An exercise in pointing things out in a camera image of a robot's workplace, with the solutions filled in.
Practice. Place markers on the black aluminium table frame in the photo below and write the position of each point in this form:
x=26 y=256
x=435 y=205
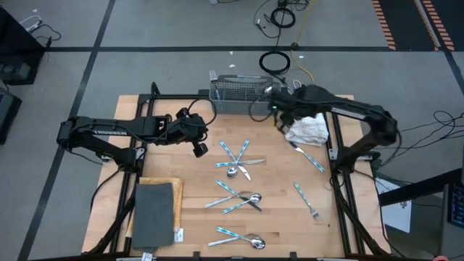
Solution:
x=170 y=96

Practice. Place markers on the tablet screen on stand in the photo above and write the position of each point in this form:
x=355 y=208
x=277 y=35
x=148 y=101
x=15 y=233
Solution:
x=456 y=204

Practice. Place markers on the dark grey mat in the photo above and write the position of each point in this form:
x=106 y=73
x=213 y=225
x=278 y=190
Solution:
x=152 y=214

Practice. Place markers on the white paper tag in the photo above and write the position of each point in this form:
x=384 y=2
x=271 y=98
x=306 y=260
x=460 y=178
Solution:
x=178 y=235
x=146 y=256

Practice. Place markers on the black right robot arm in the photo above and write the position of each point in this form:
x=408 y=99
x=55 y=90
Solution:
x=348 y=110

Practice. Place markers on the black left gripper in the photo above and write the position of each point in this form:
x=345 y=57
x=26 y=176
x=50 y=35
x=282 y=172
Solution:
x=188 y=128

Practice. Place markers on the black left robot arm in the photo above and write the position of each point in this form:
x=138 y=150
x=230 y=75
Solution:
x=108 y=127

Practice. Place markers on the white checked dish towel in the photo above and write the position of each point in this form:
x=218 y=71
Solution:
x=308 y=132

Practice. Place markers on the tan wooden board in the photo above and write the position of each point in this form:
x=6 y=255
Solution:
x=178 y=203

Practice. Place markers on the black cabinet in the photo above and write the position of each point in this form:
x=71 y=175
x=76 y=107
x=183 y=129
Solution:
x=16 y=47

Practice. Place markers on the black bar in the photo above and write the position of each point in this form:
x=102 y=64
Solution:
x=417 y=188

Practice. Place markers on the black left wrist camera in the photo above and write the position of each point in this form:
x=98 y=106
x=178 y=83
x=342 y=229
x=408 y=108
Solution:
x=200 y=149

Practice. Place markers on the black box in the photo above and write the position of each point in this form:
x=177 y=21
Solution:
x=7 y=116

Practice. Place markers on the grey plastic silverware basket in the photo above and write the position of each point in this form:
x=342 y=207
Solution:
x=235 y=107

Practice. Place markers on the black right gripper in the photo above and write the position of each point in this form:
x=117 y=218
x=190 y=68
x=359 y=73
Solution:
x=288 y=107

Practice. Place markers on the white paper sheet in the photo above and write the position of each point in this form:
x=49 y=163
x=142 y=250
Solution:
x=397 y=214

